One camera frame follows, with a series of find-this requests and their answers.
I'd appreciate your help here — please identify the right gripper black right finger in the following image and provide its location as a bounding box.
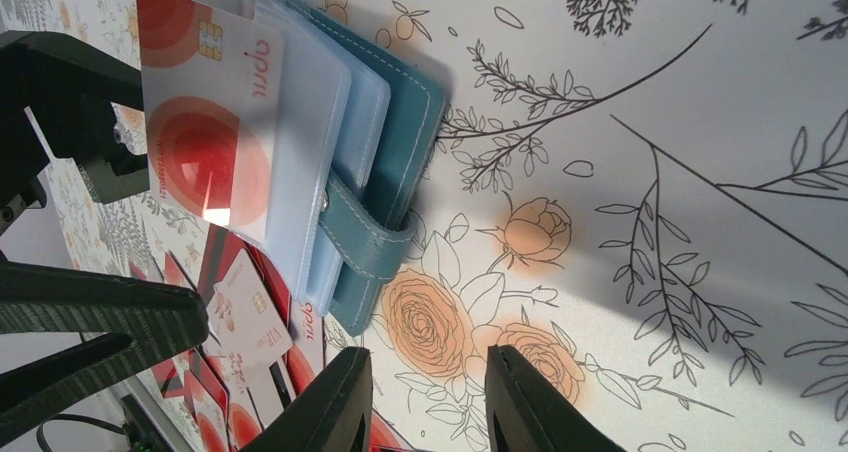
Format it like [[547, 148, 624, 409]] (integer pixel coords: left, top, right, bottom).
[[485, 345, 623, 452]]

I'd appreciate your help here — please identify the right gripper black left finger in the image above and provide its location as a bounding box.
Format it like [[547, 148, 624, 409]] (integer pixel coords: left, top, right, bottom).
[[243, 347, 373, 452]]

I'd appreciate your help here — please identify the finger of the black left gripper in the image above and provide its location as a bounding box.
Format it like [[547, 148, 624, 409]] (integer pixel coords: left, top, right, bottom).
[[1, 30, 150, 204], [1, 262, 208, 445]]

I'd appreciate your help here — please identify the white red-circle card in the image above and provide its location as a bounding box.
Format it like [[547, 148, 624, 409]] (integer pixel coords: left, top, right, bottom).
[[137, 0, 285, 242]]

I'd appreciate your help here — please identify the blue leather card holder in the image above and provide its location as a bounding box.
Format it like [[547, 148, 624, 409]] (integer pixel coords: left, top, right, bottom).
[[195, 0, 446, 336]]

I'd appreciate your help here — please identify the white blossom VIP card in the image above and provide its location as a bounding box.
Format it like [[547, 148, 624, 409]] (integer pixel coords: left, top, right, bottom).
[[209, 250, 293, 375]]

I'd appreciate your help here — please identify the white red-dot card lower left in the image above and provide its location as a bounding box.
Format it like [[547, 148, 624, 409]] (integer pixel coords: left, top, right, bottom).
[[185, 372, 261, 452]]

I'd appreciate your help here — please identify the floral patterned table mat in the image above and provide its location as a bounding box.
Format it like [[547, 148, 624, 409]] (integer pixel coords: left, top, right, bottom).
[[0, 0, 848, 452]]

